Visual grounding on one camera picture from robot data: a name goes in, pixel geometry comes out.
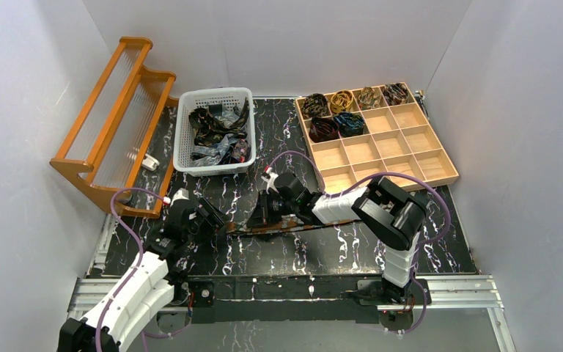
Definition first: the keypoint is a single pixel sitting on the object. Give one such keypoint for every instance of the wooden compartment tray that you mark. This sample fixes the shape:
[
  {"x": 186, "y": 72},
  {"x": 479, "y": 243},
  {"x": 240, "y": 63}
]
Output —
[{"x": 395, "y": 139}]

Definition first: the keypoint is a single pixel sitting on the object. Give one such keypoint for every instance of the rolled brown multicolour tie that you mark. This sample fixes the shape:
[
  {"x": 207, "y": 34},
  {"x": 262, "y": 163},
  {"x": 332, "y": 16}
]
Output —
[{"x": 368, "y": 98}]

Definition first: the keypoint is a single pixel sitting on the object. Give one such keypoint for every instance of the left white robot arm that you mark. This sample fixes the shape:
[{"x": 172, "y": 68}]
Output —
[{"x": 157, "y": 277}]

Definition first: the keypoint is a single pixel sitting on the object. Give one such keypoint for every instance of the dark red purple tie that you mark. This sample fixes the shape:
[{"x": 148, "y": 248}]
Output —
[{"x": 240, "y": 152}]

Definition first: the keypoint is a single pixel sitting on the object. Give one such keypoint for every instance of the grey blue tie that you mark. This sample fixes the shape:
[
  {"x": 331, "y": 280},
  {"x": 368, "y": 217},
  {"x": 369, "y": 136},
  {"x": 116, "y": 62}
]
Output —
[{"x": 213, "y": 155}]

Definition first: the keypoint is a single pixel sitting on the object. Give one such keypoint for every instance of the orange wooden rack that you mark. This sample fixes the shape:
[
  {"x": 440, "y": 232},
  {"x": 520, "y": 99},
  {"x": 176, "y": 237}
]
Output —
[{"x": 103, "y": 153}]

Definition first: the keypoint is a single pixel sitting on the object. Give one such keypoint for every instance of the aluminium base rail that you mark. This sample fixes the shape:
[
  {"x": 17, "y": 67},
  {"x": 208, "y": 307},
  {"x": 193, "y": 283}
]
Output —
[{"x": 305, "y": 298}]

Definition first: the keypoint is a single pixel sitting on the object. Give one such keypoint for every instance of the orange grey patterned tie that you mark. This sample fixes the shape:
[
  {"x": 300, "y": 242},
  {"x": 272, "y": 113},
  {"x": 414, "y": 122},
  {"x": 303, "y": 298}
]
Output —
[{"x": 288, "y": 224}]

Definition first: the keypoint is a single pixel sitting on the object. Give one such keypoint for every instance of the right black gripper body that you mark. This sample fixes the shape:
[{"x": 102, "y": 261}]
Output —
[{"x": 266, "y": 207}]

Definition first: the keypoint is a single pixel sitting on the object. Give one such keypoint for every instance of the rolled dark red tie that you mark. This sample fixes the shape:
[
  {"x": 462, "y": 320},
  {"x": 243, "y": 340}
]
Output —
[{"x": 323, "y": 130}]

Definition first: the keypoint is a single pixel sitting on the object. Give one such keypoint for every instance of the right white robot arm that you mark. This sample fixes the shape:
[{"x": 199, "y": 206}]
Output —
[{"x": 390, "y": 213}]

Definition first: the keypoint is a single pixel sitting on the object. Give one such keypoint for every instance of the small white clip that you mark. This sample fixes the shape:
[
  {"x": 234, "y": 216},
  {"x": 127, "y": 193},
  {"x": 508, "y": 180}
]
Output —
[{"x": 150, "y": 163}]

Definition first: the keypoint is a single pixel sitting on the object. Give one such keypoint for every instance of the dark camouflage tie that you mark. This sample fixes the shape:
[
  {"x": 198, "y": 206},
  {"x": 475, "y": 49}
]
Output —
[{"x": 213, "y": 122}]

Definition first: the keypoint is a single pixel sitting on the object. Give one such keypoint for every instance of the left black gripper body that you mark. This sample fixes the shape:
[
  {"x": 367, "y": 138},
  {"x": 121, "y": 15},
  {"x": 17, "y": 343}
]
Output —
[{"x": 214, "y": 216}]

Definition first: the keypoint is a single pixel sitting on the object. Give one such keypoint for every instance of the rolled dark striped tie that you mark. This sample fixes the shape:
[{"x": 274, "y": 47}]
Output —
[{"x": 395, "y": 94}]

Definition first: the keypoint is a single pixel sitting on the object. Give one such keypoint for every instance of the rolled dark brown tie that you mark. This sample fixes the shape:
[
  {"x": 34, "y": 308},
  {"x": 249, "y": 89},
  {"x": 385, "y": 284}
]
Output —
[{"x": 315, "y": 106}]

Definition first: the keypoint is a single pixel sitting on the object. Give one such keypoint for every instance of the rolled yellow tie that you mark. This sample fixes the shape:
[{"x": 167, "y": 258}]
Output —
[{"x": 341, "y": 101}]

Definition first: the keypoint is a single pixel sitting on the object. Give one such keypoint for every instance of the rolled blue black tie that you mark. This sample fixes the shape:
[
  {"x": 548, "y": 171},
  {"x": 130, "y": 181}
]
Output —
[{"x": 349, "y": 124}]

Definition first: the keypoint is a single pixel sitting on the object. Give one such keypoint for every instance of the white plastic basket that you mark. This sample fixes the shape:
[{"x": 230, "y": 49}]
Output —
[{"x": 184, "y": 133}]

